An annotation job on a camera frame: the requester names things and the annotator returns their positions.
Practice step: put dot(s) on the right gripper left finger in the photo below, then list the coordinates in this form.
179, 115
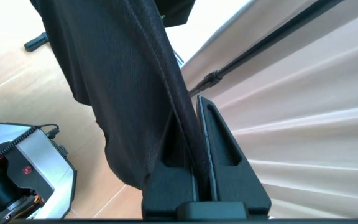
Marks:
166, 186

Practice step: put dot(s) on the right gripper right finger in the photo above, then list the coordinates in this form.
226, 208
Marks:
241, 186

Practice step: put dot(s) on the black garment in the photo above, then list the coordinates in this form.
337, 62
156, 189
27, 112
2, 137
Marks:
120, 77

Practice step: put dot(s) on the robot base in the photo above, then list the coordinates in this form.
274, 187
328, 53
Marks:
42, 155

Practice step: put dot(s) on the black clothes rack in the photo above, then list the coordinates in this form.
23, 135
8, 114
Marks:
259, 43

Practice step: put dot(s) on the beige curtain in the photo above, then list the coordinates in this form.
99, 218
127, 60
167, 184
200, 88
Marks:
306, 109

